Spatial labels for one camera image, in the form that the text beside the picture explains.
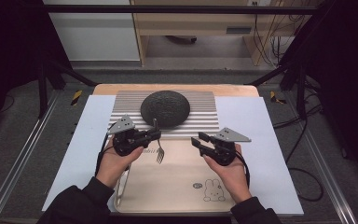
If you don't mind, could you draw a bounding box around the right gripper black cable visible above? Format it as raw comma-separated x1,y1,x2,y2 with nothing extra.
235,151,252,189

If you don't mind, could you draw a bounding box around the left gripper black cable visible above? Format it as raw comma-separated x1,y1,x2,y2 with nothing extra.
94,145,117,175

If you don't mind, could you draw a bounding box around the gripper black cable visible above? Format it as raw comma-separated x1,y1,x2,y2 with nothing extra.
94,145,117,175
235,151,252,189

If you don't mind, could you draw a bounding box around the person's left hand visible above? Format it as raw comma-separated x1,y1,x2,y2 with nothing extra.
96,135,145,189

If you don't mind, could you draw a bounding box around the yellow black tape marker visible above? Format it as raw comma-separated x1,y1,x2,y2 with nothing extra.
269,91,287,105
70,90,84,107

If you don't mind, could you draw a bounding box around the white wall socket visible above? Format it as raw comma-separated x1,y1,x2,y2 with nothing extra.
247,0,271,7

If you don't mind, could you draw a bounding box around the person's right hand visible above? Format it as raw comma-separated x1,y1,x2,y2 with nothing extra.
202,143,253,204

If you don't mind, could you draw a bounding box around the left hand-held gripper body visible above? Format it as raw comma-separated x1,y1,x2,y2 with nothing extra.
106,115,152,157

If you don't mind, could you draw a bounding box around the silver fork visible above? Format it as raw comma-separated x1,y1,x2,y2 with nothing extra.
153,118,166,165

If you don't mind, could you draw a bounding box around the aluminium floor rail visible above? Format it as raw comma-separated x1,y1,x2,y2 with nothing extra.
0,91,61,224
287,92,358,224

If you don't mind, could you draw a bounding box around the striped placemat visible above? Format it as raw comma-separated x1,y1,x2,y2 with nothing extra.
107,90,221,140

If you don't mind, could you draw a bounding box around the black textured plate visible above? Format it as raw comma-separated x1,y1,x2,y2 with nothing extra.
140,90,191,129

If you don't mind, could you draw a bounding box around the dark curtain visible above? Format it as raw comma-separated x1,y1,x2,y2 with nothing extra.
0,0,73,132
279,0,358,178

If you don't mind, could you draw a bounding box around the black floor cable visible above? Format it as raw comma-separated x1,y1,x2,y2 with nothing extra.
283,118,324,203

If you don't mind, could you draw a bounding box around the light wooden desk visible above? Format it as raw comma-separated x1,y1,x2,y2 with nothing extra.
130,0,324,67

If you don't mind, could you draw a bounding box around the black metal stand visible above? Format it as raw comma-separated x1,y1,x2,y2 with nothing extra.
245,59,310,121
36,55,98,119

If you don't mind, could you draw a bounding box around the black power cable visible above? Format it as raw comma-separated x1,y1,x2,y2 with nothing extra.
268,13,306,68
253,13,269,64

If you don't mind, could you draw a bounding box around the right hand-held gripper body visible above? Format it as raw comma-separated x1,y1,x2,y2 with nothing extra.
209,126,252,167

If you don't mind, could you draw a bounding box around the grey desk handle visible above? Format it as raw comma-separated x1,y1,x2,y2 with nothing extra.
226,26,253,35

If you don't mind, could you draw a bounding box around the black frame bar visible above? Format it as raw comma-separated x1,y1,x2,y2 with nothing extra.
43,4,319,15

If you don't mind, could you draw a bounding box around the beige tray with rabbit drawing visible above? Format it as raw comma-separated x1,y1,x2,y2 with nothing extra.
113,136,236,215

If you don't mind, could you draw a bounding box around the white cabinet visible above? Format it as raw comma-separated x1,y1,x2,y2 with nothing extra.
41,0,141,62

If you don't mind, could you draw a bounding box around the white sheet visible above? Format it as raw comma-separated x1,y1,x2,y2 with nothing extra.
41,94,305,217

